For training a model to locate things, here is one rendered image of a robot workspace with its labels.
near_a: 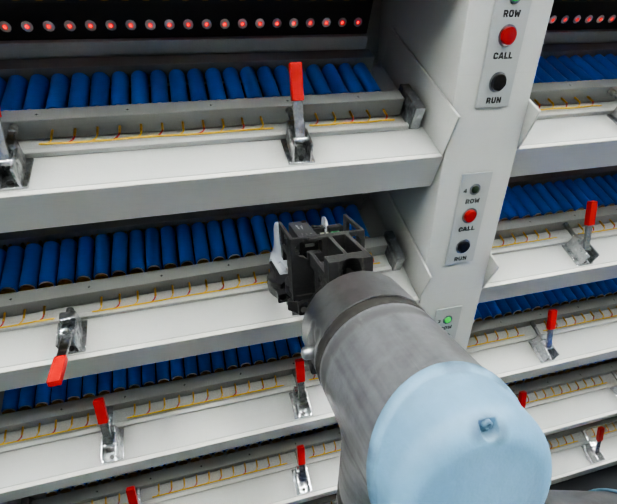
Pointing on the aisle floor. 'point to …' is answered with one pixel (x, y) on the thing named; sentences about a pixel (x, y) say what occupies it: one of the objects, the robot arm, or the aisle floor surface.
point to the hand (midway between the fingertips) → (295, 252)
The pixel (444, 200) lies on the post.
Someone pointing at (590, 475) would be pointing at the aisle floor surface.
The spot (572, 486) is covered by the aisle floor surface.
